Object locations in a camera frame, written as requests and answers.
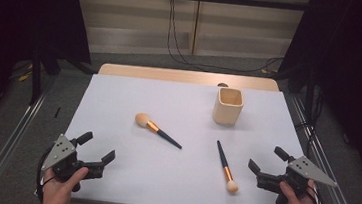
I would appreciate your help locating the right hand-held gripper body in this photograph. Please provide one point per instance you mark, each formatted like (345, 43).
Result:
(306, 169)

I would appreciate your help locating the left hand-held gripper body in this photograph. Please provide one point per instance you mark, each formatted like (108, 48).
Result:
(60, 150)

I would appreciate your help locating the cream square brush holder cup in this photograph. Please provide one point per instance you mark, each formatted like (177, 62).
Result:
(226, 111)

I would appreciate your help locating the person's left hand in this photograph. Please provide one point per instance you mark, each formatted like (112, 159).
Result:
(58, 192)

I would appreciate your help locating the black stand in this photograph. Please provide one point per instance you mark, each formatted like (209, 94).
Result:
(36, 78)
(310, 94)

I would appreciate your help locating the wooden table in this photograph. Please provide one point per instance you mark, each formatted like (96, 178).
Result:
(171, 75)

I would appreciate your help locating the black curtain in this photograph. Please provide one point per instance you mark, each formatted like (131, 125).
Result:
(356, 65)
(19, 16)

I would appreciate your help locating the metal floor rail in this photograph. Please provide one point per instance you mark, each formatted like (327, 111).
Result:
(329, 170)
(6, 152)

